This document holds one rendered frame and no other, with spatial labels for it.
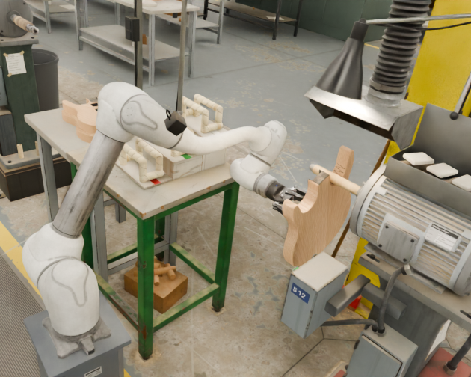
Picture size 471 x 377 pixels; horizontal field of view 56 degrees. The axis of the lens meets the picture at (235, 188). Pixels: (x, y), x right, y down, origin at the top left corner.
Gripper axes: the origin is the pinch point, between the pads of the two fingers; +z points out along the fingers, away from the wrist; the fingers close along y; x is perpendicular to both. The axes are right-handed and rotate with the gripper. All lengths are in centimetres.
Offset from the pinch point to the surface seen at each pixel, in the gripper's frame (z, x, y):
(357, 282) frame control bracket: 29.1, 3.0, 15.1
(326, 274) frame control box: 24.8, 15.2, 25.5
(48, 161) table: -160, -34, 42
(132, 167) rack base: -82, -5, 26
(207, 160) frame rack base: -64, -11, -2
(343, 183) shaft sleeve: 9.5, 19.2, -3.6
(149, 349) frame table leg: -51, -82, 66
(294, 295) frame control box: 20.6, 11.2, 34.9
